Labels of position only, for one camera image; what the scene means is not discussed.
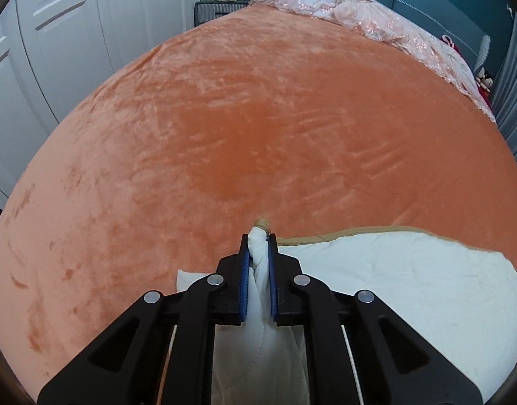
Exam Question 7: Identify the orange plush blanket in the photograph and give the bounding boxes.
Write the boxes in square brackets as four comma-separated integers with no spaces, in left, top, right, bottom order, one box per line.
[0,3,517,389]

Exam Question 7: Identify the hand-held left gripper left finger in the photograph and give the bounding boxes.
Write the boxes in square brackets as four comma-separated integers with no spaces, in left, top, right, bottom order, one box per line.
[36,233,251,405]

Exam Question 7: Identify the blue upholstered headboard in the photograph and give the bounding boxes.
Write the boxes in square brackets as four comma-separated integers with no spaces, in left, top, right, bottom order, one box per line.
[267,0,514,77]

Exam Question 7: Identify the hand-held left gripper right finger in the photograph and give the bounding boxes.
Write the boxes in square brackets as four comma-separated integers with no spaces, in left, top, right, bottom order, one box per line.
[267,235,484,405]

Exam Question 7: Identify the grey blue curtain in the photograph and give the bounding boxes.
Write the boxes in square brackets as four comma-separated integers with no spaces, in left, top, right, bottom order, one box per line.
[492,19,517,165]

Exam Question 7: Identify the white wardrobe doors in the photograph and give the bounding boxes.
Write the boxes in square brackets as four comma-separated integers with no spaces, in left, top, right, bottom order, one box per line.
[0,0,219,209]

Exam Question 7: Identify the cream quilted jacket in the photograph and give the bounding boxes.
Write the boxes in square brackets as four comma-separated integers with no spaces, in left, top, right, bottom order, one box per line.
[175,218,517,405]

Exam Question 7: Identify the pink lace quilt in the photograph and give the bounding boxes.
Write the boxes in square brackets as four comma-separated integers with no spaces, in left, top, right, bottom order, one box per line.
[247,0,496,123]

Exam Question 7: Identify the grey nightstand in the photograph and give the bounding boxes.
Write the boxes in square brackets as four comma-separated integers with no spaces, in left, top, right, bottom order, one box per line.
[194,0,251,30]

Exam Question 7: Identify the red dressed plush doll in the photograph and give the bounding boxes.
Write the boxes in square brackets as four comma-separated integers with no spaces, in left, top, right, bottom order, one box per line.
[475,75,495,96]

